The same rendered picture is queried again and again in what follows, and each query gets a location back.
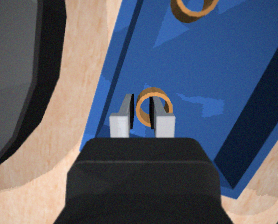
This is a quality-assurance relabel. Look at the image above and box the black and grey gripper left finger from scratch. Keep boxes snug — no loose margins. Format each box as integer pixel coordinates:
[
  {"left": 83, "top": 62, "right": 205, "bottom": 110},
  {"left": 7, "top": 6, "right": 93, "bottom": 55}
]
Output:
[{"left": 109, "top": 94, "right": 134, "bottom": 137}]

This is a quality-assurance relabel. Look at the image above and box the blue crate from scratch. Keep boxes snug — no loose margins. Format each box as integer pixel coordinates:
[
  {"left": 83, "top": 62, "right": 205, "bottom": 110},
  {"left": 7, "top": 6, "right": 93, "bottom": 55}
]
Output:
[{"left": 79, "top": 0, "right": 278, "bottom": 200}]

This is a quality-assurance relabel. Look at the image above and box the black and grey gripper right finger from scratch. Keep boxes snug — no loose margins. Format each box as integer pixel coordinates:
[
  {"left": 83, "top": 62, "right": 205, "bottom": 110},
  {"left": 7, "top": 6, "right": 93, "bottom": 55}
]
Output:
[{"left": 149, "top": 96, "right": 175, "bottom": 137}]

